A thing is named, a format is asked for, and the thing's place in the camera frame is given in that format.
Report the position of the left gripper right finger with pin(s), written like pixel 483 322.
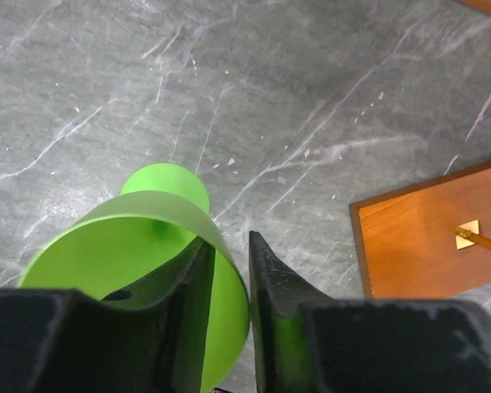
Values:
pixel 306 341

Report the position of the gold wire wine glass rack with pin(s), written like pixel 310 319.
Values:
pixel 428 240

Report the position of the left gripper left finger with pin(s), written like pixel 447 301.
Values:
pixel 146 337

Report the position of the green wine glass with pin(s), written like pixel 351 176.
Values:
pixel 128 242

